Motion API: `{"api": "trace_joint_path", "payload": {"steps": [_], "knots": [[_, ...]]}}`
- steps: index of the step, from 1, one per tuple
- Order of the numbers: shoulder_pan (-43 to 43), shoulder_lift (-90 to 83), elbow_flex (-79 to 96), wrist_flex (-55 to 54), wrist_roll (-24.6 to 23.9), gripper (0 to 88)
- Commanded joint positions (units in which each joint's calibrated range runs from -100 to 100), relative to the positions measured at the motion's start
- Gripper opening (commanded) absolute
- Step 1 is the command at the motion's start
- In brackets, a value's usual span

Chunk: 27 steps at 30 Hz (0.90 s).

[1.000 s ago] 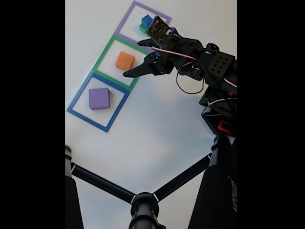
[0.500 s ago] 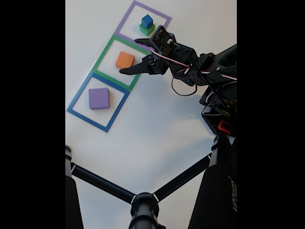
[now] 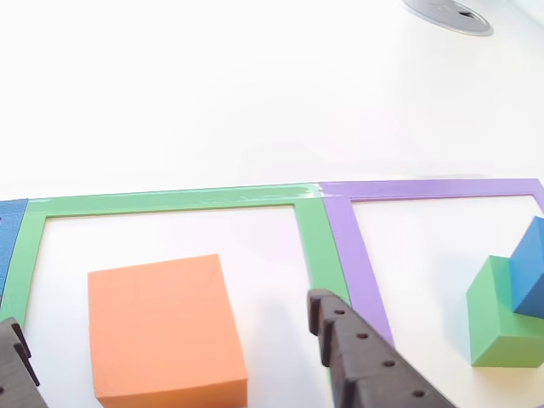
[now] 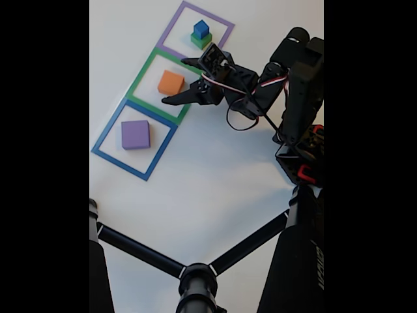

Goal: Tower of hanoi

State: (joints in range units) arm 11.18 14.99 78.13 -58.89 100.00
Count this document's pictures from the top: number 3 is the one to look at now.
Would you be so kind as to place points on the purple square frame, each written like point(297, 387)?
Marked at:
point(357, 263)

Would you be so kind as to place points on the orange square block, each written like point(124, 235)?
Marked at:
point(161, 327)

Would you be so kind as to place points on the small blue cube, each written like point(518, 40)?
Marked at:
point(529, 272)

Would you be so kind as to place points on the blue square frame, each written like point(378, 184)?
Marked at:
point(8, 238)

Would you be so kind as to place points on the green square block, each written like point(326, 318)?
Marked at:
point(493, 314)

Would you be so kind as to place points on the green square frame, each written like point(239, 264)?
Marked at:
point(170, 202)

